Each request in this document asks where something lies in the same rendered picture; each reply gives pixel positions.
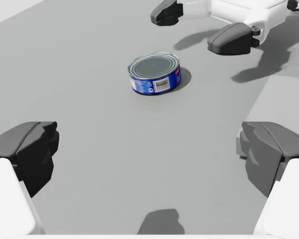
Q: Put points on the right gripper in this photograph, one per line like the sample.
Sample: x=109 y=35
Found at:
x=269 y=12

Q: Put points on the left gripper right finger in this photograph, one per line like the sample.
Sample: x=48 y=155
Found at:
x=269 y=154

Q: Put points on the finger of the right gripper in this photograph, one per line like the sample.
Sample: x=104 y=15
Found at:
x=167 y=12

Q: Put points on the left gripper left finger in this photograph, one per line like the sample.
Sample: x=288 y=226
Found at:
x=27 y=154

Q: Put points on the blue can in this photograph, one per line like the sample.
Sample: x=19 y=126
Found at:
x=154 y=74

